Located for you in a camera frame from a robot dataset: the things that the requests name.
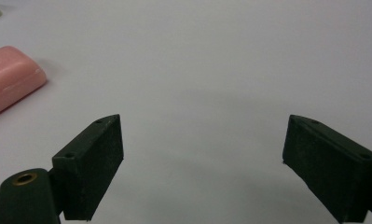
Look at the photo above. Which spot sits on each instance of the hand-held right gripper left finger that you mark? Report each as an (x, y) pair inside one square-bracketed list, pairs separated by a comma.
[(87, 168)]

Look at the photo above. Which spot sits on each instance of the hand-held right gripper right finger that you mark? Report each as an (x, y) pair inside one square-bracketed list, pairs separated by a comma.
[(333, 168)]

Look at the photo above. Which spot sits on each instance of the pink soap bar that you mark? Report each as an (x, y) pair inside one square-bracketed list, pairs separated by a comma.
[(9, 77)]

